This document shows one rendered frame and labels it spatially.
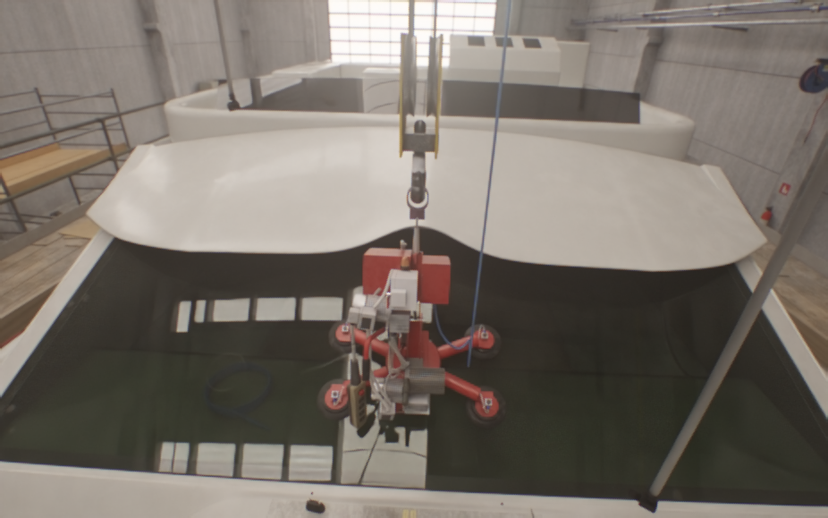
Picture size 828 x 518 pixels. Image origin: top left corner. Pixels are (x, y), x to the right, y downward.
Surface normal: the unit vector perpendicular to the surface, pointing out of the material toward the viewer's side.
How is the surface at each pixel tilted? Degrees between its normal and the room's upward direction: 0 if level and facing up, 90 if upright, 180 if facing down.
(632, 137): 90
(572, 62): 89
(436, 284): 73
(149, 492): 50
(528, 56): 61
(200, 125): 90
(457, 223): 21
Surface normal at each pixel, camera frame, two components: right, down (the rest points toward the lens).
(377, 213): -0.05, -0.65
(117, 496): -0.07, -0.16
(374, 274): -0.03, 0.16
